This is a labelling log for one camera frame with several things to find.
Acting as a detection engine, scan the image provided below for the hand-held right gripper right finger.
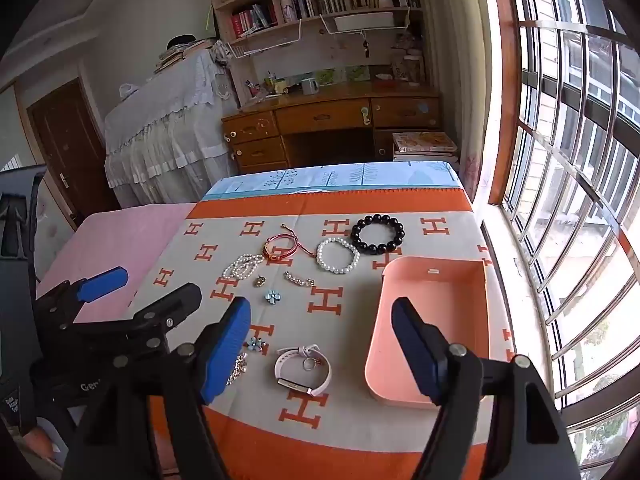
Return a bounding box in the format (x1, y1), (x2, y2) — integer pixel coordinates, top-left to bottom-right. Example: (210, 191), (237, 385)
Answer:
(391, 297), (583, 480)

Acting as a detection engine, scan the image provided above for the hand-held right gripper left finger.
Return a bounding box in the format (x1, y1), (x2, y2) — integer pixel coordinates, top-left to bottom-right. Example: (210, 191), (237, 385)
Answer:
(62, 296), (252, 480)

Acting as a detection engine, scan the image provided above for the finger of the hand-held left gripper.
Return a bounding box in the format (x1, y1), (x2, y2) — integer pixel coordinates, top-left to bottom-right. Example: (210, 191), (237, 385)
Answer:
(102, 282), (203, 356)
(34, 267), (129, 328)

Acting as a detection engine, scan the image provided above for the rhinestone hair clip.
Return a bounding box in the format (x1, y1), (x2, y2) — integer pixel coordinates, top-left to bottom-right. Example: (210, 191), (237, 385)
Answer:
(226, 352), (249, 387)

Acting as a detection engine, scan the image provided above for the pink plastic tray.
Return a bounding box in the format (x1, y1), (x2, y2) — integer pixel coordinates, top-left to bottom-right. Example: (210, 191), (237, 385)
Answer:
(364, 256), (491, 408)

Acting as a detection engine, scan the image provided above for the pink strap watch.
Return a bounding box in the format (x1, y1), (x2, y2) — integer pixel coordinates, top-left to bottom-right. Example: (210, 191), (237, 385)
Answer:
(273, 344), (333, 397)

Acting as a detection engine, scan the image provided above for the multi-strand pearl bracelet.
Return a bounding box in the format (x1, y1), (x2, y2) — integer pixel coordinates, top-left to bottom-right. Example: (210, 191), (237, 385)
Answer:
(221, 253), (265, 282)

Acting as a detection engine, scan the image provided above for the red cord bracelet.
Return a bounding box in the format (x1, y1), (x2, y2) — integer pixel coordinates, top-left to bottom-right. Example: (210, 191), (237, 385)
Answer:
(263, 223), (317, 264)

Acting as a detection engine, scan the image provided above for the black bead bracelet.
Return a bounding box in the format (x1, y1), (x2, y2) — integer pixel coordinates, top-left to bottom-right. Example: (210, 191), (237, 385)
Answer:
(351, 214), (407, 256)

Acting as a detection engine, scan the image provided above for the white pearl bracelet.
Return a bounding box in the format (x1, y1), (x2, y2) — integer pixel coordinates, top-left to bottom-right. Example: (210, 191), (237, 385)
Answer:
(316, 236), (361, 276)

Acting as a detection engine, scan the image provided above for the pink bed sheet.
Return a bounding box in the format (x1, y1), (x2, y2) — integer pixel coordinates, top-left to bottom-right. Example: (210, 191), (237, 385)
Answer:
(35, 202), (198, 311)

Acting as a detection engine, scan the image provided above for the orange patterned blanket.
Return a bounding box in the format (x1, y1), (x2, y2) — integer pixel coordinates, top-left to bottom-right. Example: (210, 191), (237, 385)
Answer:
(145, 189), (521, 480)

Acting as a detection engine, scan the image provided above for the brown wooden door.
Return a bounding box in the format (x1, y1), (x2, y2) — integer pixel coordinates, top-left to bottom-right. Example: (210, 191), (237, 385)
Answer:
(27, 77), (121, 228)

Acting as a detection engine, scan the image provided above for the white lace furniture cover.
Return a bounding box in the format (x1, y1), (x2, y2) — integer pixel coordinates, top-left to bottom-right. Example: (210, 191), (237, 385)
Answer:
(104, 50), (238, 208)

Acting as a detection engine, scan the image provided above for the light blue printed sheet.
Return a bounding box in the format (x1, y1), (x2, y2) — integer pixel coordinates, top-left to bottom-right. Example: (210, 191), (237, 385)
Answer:
(206, 161), (461, 197)

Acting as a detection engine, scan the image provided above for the stack of large books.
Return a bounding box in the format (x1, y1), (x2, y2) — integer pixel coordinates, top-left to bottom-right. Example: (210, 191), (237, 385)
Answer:
(392, 131), (459, 163)

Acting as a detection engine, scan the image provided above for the metal window grille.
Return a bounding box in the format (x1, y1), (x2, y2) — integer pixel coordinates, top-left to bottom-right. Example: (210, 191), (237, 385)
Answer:
(500, 0), (640, 461)

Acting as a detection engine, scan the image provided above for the pile of books and papers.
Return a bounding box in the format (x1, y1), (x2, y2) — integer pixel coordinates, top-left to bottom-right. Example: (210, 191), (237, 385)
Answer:
(154, 35), (218, 75)

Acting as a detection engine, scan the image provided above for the wooden desk with drawers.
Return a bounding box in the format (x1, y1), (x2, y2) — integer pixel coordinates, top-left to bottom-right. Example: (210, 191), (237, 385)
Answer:
(221, 82), (443, 173)

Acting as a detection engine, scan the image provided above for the beige curtain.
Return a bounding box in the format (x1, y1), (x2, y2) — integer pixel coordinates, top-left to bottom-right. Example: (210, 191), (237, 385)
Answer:
(417, 0), (493, 201)

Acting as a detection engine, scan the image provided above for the group of red books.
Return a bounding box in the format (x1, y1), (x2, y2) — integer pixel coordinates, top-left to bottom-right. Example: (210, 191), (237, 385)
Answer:
(230, 4), (278, 36)

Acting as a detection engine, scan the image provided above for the wooden bookshelf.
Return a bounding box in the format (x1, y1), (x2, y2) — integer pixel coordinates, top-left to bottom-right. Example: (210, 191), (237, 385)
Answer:
(205, 0), (426, 106)

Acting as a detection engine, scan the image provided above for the white wire basket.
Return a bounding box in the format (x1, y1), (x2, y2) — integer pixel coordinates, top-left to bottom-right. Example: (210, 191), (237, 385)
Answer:
(320, 10), (411, 35)
(227, 20), (306, 58)

